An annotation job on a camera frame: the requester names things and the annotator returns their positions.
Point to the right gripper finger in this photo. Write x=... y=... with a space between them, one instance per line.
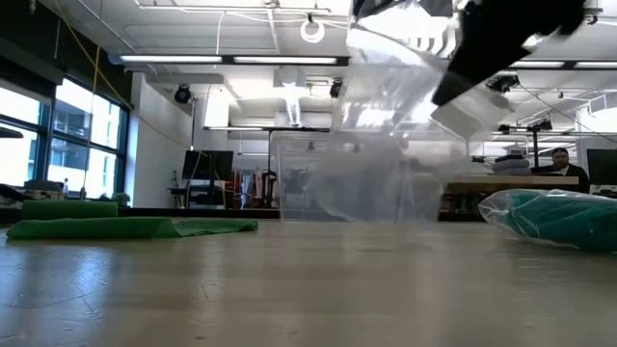
x=472 y=67

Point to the clear plastic bag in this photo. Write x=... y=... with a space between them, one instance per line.
x=496 y=212
x=385 y=159

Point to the teal elastic bandage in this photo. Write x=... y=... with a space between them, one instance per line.
x=564 y=219

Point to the green elastic bandage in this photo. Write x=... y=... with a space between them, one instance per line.
x=72 y=227

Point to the black ceiling spotlights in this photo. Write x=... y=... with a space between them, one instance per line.
x=503 y=83

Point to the black background gantry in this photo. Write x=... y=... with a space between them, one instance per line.
x=535 y=140

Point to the wooden background table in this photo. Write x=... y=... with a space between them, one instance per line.
x=511 y=181

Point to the person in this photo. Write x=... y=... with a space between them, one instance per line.
x=564 y=161

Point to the black monitor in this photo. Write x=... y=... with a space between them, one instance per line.
x=207 y=165
x=602 y=166

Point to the clear plastic storage box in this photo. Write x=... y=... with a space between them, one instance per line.
x=289 y=183

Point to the long ceiling light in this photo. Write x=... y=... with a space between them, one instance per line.
x=217 y=59

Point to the black round ceiling speaker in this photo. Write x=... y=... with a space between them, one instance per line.
x=182 y=94

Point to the dark background desk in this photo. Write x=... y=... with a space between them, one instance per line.
x=202 y=193

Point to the black ceiling camera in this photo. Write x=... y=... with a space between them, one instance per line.
x=336 y=88

